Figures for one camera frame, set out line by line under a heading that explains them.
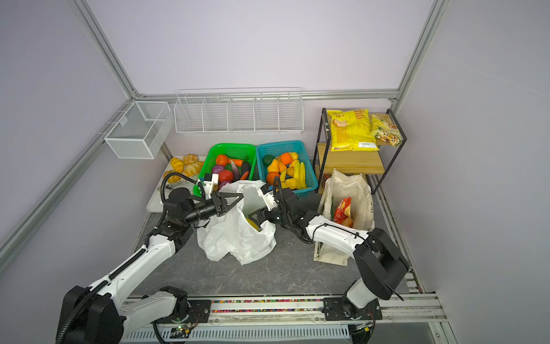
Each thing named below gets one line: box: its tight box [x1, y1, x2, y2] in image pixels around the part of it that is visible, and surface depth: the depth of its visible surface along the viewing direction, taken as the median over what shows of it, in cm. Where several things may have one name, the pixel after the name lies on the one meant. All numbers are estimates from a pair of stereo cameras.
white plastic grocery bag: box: [196, 179, 277, 266], surface depth 77 cm
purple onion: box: [211, 164, 225, 175], surface depth 111 cm
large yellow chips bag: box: [326, 108, 381, 152], surface depth 80 cm
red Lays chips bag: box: [333, 197, 354, 228], surface depth 84 cm
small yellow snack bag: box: [370, 114, 404, 148], surface depth 77 cm
